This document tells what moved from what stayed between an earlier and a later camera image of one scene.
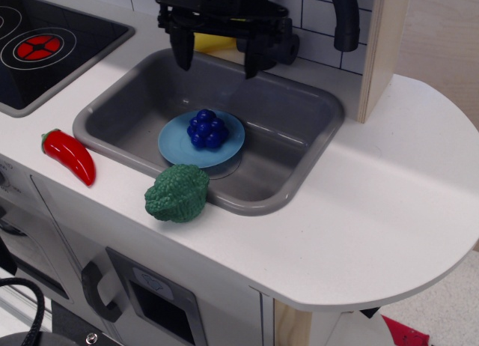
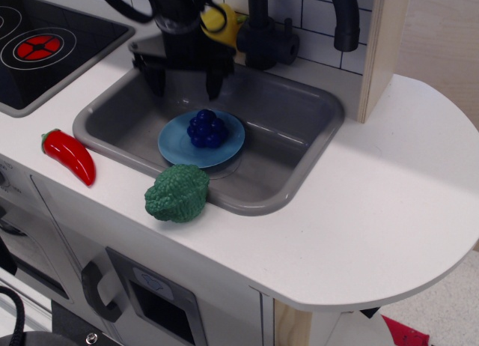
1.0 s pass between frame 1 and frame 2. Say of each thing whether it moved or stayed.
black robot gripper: moved
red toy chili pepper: stayed
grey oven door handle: stayed
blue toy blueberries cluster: stayed
